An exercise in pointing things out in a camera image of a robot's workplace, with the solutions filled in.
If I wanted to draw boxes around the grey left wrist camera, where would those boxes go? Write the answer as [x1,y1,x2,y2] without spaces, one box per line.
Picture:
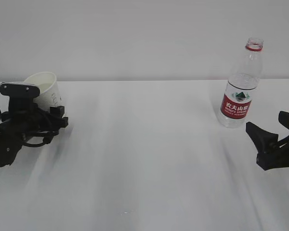
[0,82,40,113]

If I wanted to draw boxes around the white paper cup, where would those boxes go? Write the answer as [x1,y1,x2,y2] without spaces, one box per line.
[23,72,63,114]

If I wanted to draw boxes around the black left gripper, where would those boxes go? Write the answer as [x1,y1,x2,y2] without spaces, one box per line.
[31,105,68,135]

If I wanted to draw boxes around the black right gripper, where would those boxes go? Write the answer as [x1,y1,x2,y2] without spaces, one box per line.
[246,111,289,170]

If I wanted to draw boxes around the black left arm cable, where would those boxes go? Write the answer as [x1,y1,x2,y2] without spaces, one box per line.
[0,100,61,147]

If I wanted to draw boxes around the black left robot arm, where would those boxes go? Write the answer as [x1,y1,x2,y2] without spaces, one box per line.
[0,106,68,167]

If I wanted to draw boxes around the Nongfu Spring water bottle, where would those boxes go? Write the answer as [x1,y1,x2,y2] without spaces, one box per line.
[218,37,263,128]

